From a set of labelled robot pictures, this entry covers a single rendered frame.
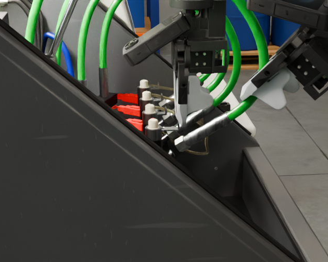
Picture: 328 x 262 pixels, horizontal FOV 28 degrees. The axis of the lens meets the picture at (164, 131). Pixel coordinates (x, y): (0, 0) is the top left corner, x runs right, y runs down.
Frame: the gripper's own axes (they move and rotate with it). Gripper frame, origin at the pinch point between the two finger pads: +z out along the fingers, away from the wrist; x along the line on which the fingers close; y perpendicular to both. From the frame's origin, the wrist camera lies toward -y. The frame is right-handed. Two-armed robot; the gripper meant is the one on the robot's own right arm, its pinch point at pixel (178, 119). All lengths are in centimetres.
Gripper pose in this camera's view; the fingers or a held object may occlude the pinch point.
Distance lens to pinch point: 108.1
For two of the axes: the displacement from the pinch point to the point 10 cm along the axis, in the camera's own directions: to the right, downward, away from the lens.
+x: -0.9, -3.4, 9.4
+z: 0.1, 9.4, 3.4
